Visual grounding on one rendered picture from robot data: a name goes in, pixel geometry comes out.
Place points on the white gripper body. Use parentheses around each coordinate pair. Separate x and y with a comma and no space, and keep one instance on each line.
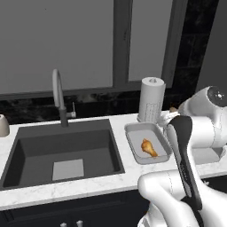
(167,118)

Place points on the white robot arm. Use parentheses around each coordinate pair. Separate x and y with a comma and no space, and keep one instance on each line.
(165,192)

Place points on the brown sweet potato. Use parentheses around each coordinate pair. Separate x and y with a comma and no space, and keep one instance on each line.
(173,109)

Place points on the orange chicken drumstick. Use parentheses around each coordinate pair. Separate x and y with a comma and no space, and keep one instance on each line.
(148,147)

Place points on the grey tupperware container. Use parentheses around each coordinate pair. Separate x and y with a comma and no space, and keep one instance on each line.
(205,156)
(136,139)

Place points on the white paper towel roll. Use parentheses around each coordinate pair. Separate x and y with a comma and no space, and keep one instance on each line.
(151,100)

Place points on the grey framed window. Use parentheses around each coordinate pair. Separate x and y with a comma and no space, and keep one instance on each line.
(122,44)

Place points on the dark grey sink basin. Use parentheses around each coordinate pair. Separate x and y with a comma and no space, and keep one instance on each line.
(68,147)

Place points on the grey curved tap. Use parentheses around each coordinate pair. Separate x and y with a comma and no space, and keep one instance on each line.
(58,88)

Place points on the dark cupboard front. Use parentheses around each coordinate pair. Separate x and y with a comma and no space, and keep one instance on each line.
(74,209)

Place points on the beige rounded jar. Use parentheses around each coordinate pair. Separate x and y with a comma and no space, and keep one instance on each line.
(3,126)

